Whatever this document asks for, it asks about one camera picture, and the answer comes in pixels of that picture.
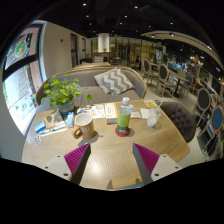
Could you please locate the group of dining chairs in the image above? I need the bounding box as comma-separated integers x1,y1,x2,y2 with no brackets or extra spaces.
139,56,224,158

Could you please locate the yellow white square card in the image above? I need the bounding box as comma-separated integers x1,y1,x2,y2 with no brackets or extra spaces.
143,99,158,108

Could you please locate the small blue white carton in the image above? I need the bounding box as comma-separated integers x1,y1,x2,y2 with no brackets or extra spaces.
65,111,75,129

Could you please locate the clear bottle with green label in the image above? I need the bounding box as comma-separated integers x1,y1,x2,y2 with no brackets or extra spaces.
116,96,133,134

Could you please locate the grey curved sofa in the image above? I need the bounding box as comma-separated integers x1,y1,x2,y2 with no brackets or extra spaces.
34,66,148,114

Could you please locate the green potted plant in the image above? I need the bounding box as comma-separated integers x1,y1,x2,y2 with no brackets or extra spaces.
41,73,94,116

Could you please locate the group of ceiling lights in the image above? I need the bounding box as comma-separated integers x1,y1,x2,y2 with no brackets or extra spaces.
79,0,214,38

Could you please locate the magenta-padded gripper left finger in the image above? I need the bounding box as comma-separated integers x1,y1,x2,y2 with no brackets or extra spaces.
42,143,92,186

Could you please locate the dark tufted chair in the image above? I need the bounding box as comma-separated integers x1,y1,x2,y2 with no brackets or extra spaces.
159,101,198,144

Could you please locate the orange white box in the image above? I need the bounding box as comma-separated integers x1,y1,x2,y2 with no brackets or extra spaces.
104,102,119,125

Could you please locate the white printed leaflet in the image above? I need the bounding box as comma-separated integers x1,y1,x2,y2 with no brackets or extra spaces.
89,104,106,120

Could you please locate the white booklet stack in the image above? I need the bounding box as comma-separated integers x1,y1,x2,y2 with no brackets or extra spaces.
38,109,68,138

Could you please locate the small blue pack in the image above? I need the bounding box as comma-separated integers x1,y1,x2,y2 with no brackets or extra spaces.
34,120,47,134

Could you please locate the clear plastic cup with straw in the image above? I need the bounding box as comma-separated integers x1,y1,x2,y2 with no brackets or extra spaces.
146,101,163,129

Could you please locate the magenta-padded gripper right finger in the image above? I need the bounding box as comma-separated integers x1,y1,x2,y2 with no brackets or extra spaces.
132,143,183,186

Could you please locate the white paper napkin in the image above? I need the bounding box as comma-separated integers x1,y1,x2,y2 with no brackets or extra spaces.
139,107,151,120

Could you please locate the brown lettered mug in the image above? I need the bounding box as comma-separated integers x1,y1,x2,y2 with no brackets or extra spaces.
72,112,96,140

